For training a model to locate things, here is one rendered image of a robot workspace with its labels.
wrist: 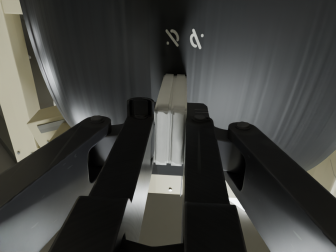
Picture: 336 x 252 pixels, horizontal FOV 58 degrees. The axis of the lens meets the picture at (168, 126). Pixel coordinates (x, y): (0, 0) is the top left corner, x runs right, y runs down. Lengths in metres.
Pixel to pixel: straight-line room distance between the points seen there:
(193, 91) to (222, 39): 0.04
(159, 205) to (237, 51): 3.30
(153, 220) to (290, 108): 3.13
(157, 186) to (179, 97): 0.74
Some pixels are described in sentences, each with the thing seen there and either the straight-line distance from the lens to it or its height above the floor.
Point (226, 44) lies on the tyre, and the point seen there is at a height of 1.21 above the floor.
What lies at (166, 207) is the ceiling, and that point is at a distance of 3.45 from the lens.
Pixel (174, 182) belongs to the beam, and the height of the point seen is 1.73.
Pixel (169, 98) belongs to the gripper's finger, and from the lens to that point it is 0.15.
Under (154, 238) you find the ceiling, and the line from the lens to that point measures 3.19.
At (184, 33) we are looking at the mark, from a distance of 0.19.
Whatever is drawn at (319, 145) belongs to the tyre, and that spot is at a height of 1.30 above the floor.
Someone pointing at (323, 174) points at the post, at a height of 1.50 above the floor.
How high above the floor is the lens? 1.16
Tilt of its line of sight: 31 degrees up
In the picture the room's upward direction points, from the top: 178 degrees counter-clockwise
